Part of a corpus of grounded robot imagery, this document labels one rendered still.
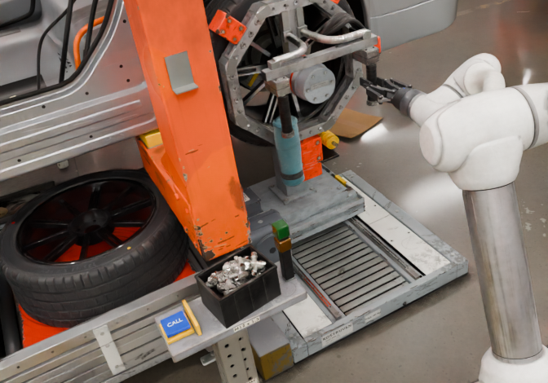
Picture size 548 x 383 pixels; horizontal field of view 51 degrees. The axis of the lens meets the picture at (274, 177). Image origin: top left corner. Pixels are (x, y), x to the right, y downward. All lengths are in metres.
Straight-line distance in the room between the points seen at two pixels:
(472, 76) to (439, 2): 0.90
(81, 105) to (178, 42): 0.66
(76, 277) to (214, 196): 0.55
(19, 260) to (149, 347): 0.53
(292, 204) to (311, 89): 0.67
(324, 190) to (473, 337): 0.86
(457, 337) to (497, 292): 0.97
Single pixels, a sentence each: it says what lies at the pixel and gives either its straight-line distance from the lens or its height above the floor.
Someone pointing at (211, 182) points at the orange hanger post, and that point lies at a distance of 1.64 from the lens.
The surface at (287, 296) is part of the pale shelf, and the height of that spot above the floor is 0.45.
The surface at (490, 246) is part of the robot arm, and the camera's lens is 1.22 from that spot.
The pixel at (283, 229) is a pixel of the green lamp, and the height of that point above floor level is 0.65.
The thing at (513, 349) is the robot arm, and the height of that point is 0.68.
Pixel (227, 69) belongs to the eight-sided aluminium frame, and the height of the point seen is 0.95.
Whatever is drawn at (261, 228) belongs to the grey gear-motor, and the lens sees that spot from 2.06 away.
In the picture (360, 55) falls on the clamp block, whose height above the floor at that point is 0.93.
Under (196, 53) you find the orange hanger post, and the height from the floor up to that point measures 1.17.
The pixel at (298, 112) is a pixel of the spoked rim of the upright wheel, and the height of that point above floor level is 0.64.
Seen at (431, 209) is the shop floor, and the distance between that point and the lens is 2.76.
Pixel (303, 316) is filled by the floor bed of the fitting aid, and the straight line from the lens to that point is 2.17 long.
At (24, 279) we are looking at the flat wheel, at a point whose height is 0.49.
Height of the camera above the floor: 1.67
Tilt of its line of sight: 33 degrees down
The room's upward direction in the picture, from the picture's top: 9 degrees counter-clockwise
